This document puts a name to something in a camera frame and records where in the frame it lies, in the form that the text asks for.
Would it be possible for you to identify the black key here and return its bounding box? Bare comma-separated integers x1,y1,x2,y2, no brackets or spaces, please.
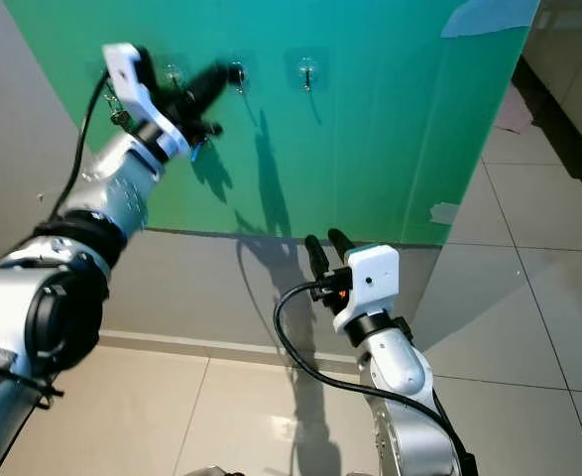
110,104,133,132

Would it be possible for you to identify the clear tape strip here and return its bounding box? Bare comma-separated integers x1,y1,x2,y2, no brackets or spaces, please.
429,201,462,225

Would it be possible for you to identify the grey robot leg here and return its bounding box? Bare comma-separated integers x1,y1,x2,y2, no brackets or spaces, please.
186,466,242,476

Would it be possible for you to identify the clear adhesive wall hook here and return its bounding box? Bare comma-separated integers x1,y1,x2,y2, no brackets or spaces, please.
162,59,188,88
224,55,254,95
289,50,328,92

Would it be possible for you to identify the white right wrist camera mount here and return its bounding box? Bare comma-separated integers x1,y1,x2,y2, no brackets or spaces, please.
330,243,403,333

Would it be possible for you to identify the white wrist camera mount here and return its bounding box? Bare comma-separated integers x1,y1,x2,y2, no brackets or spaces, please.
330,243,403,333
102,43,192,162

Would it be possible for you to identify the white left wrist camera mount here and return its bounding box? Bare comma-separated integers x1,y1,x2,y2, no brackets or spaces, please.
102,43,192,162

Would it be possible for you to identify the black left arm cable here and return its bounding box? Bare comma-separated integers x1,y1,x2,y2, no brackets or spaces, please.
48,71,115,221

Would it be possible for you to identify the green wall board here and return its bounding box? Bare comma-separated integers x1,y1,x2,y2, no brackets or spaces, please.
1,0,541,249

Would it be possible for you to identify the dark brown door frame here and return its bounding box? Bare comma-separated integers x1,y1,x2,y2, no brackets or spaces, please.
512,55,582,214

